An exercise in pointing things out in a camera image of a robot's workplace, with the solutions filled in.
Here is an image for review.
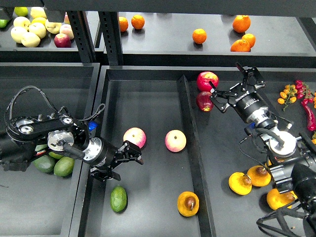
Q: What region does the red cherry tomato bunch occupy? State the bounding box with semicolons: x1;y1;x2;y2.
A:
295;80;313;99

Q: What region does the yellow pear with brown stem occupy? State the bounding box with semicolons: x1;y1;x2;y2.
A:
177;191;199;217

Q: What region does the orange middle shelf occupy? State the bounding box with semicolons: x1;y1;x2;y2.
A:
192;28;207;44

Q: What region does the green lime on shelf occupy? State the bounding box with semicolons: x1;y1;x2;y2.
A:
14;6;28;17

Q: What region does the black centre tray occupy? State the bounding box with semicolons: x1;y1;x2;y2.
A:
82;66;272;237

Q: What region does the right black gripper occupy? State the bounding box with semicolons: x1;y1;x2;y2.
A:
209;62;268;123

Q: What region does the pink apple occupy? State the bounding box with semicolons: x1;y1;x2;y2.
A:
123;127;146;149
165;130;187;153

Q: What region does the black tray divider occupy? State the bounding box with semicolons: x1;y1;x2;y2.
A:
177;75;216;237

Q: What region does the pale yellow apple centre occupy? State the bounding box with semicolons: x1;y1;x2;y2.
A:
29;23;46;39

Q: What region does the pink apple right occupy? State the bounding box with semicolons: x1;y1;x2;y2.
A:
165;130;187;153

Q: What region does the yellow cherry tomato bunch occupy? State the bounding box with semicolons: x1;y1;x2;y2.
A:
277;84;297;111

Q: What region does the pale yellow apple upper left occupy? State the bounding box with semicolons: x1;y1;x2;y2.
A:
13;16;31;29

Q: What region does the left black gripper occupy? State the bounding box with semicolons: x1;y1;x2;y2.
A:
82;137;144;182

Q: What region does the black left tray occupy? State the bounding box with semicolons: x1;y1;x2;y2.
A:
0;63;99;237

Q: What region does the pale yellow apple right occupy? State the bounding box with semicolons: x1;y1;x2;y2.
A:
45;19;62;35

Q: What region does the dark red apple on shelf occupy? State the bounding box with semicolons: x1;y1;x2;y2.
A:
54;33;72;48

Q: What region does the orange far left shelf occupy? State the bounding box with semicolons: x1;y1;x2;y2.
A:
118;16;129;33

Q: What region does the pale yellow apple front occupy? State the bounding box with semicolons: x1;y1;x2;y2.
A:
21;32;40;47

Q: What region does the yellow pear lower pile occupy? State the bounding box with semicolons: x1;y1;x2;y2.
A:
266;189;297;210

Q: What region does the orange front right shelf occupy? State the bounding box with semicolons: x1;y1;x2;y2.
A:
230;39;251;52

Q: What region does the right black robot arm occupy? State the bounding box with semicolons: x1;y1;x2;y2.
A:
210;63;316;237

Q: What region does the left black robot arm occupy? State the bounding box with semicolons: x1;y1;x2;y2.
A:
0;85;143;181

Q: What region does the bright red apple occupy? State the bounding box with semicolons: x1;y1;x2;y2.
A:
197;71;219;92

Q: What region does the pale yellow apple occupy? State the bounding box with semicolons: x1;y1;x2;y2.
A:
45;19;62;35
21;32;40;47
13;16;31;29
10;26;28;43
29;23;46;39

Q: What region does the red chili pepper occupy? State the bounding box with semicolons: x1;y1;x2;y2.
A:
301;99;316;131

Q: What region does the pink apple left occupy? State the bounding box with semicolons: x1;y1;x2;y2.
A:
123;127;146;149

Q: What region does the black tray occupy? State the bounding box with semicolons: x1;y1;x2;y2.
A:
82;66;272;237
0;63;99;237

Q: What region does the pale pink peach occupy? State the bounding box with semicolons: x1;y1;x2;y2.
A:
59;24;74;40

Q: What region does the black shelf upright post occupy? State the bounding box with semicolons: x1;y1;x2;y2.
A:
98;11;123;66

